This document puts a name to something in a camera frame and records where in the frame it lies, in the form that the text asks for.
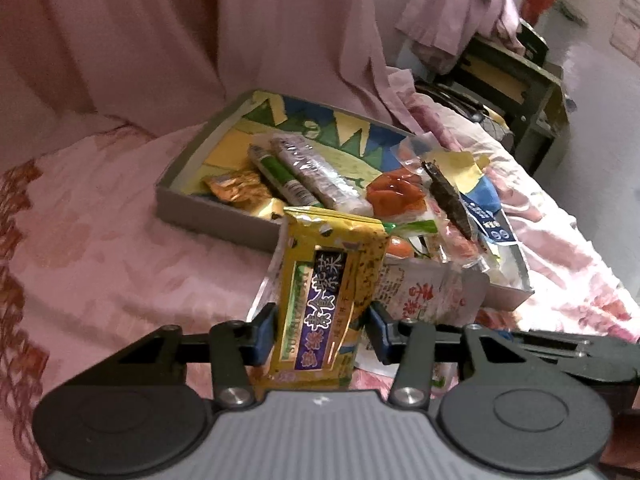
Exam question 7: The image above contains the white red printed snack packet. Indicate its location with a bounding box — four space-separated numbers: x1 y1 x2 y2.
357 255 489 378

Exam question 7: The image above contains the floral pink bedsheet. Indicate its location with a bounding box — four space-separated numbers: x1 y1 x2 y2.
0 70 640 480

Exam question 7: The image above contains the yellow seaweed snack packet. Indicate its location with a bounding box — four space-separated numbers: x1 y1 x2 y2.
247 205 391 394

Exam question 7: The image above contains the long clear grain bar packet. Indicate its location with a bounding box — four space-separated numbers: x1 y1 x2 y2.
270 135 374 217

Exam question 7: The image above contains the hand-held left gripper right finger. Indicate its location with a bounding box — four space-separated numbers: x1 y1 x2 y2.
366 302 551 409

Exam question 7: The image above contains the green stick snack packet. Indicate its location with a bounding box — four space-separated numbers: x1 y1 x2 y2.
248 144 324 209

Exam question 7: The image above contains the pink curtain sheet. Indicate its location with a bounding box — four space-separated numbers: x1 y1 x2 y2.
0 0 417 171

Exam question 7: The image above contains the clear packet of dark snack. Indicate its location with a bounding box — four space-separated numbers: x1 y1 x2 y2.
420 159 477 241

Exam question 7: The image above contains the dark blue snack packet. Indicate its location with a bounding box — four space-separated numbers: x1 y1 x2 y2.
457 194 519 246

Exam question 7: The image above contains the black bag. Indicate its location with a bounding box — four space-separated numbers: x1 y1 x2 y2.
415 80 511 136

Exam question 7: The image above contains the golden snack packet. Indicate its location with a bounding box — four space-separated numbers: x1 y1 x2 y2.
202 170 274 207

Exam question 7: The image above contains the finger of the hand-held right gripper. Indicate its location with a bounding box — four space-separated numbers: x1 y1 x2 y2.
500 330 640 362

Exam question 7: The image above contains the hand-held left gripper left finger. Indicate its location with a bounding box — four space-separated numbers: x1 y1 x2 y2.
95 302 279 409

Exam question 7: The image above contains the pink hanging cloth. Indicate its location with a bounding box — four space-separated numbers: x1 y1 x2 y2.
395 0 527 69

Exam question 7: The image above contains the clear packet of orange snack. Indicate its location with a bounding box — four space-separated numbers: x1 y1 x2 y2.
366 132 442 219

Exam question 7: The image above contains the colourful printed cardboard box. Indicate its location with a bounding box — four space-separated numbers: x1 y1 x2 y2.
155 89 535 311

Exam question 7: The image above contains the black box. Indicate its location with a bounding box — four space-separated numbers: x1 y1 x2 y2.
517 20 549 66

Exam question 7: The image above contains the dark wooden desk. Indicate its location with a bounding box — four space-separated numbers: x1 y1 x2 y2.
440 35 564 161

